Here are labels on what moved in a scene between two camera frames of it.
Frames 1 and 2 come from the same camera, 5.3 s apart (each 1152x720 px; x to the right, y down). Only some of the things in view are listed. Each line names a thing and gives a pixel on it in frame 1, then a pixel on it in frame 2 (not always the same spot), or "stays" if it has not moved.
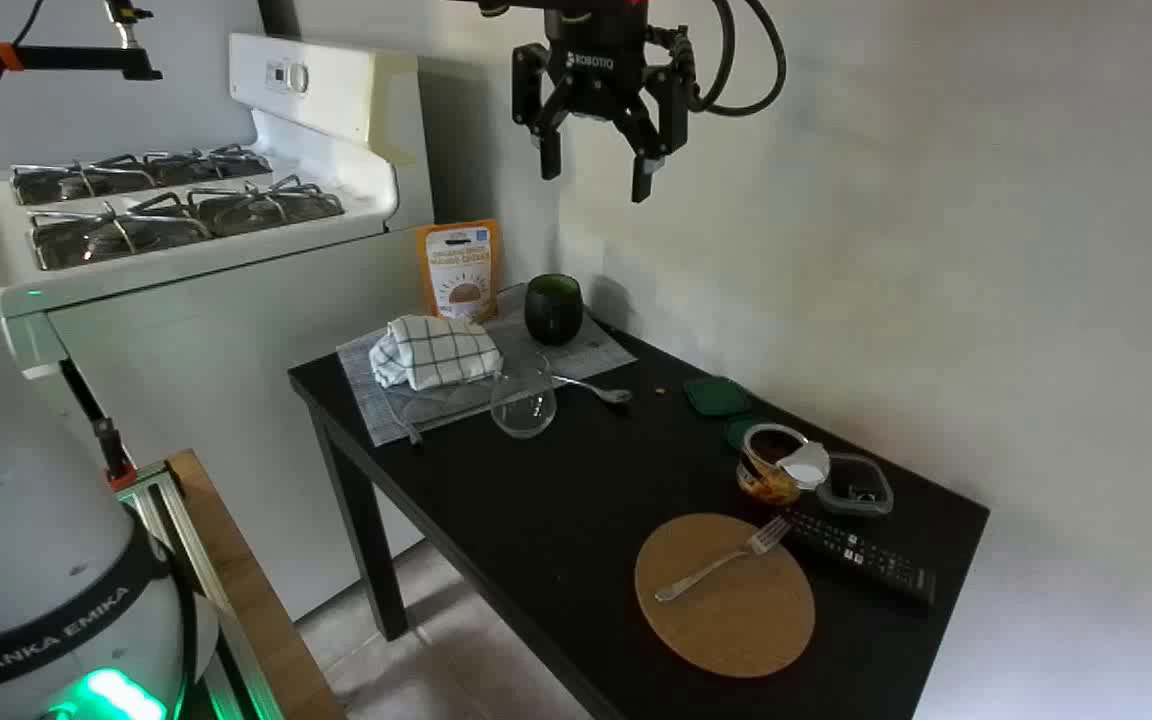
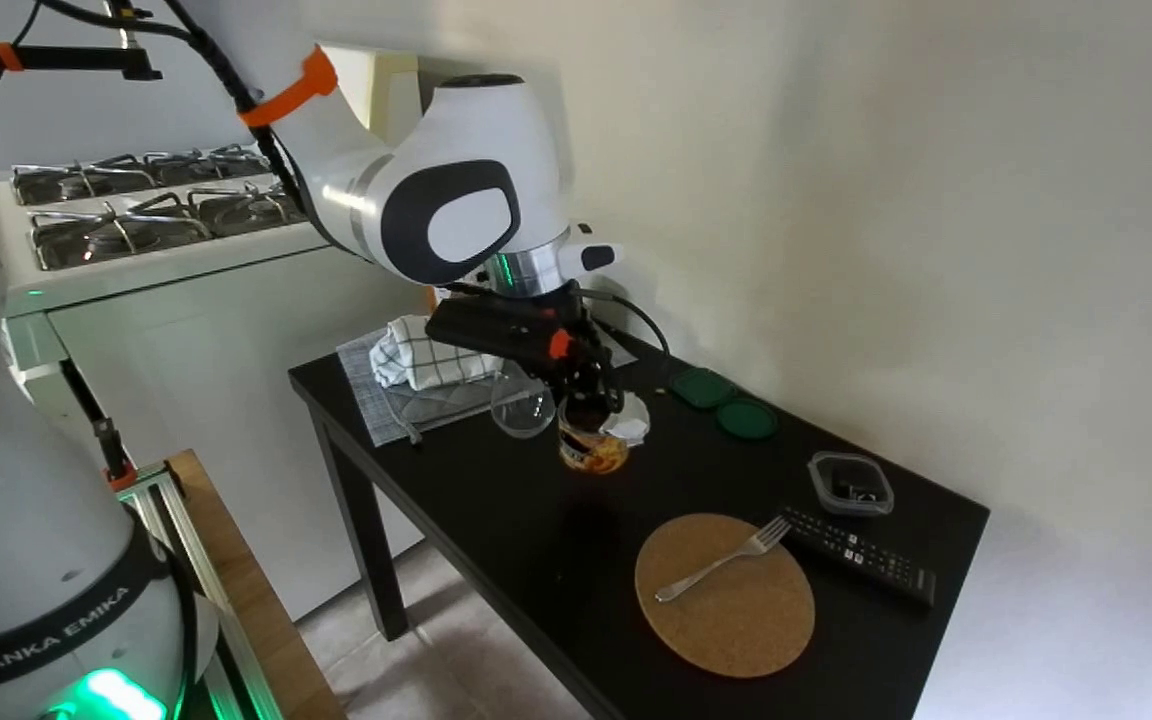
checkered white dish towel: [433, 349] stays
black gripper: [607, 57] to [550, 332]
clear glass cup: [527, 412] stays
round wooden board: [749, 622] stays
